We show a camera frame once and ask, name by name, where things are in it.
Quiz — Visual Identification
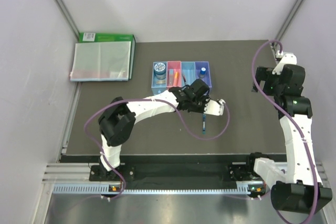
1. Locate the translucent mesh zipper pouch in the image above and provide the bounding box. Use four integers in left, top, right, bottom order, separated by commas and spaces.
70, 41, 134, 82

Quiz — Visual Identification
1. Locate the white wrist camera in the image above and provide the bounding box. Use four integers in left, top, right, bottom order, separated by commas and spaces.
272, 50, 297, 75
204, 99, 225, 116

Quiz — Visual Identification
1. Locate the blue capped ink bottle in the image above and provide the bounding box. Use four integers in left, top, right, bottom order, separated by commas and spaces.
198, 67, 207, 79

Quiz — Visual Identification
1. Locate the pink orange highlighter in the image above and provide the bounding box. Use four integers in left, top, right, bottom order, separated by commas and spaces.
173, 71, 179, 86

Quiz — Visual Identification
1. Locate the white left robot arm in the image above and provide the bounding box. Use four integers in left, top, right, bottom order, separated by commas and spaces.
98, 80, 214, 180

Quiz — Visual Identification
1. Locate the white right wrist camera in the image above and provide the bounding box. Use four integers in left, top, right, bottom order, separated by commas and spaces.
272, 50, 297, 75

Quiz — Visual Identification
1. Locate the round blue patterned tin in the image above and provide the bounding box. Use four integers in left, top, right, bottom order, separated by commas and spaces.
153, 62, 166, 80

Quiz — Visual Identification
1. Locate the white eraser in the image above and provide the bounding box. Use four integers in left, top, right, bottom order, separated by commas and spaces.
155, 80, 166, 86

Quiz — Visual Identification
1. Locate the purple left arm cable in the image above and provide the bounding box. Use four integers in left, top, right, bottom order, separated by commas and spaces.
83, 98, 231, 199

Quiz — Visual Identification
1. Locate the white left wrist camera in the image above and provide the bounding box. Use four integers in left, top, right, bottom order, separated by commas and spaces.
204, 99, 225, 116

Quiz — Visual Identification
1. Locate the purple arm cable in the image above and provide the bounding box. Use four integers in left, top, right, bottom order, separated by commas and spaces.
251, 39, 323, 224
83, 98, 231, 199

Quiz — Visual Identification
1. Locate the aluminium frame rail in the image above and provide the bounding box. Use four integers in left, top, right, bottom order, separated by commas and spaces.
39, 161, 330, 196

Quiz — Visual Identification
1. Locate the blue gel pen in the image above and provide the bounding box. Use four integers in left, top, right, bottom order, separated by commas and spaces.
202, 114, 206, 134

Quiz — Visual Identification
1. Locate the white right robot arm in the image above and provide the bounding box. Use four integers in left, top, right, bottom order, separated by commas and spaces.
245, 64, 332, 214

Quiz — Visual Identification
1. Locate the purple drawer bin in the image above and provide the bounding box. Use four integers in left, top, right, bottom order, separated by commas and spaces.
195, 61, 212, 89

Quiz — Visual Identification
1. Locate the grey teal highlighter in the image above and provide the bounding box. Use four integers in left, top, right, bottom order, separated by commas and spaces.
168, 69, 174, 86

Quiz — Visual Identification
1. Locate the green file box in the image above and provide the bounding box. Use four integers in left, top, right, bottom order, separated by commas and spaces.
79, 32, 136, 47

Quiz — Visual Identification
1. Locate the pink drawer bin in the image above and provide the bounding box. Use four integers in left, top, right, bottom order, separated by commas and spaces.
167, 61, 182, 89

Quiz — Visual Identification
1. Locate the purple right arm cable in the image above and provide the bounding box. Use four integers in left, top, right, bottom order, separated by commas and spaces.
251, 39, 323, 224

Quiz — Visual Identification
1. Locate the sky blue drawer bin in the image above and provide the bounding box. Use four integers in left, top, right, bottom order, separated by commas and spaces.
181, 61, 196, 86

